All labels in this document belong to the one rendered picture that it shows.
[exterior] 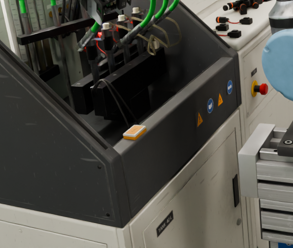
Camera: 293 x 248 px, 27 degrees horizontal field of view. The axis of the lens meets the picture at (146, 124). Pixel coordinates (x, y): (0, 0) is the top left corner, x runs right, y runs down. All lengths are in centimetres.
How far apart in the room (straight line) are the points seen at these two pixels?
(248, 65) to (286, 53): 101
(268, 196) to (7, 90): 58
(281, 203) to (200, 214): 55
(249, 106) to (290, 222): 81
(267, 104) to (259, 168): 98
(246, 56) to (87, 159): 76
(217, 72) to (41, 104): 57
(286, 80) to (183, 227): 76
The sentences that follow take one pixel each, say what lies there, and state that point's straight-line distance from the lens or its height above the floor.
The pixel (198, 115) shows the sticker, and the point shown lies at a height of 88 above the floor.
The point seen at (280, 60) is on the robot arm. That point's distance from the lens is 89.
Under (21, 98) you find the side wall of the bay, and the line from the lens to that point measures 131.
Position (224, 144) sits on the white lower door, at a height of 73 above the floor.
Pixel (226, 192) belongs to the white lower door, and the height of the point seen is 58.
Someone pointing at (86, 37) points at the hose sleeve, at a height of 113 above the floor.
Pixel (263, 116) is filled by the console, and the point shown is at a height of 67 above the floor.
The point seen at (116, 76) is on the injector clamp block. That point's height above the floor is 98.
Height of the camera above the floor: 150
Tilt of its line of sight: 23 degrees down
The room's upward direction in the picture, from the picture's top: 8 degrees counter-clockwise
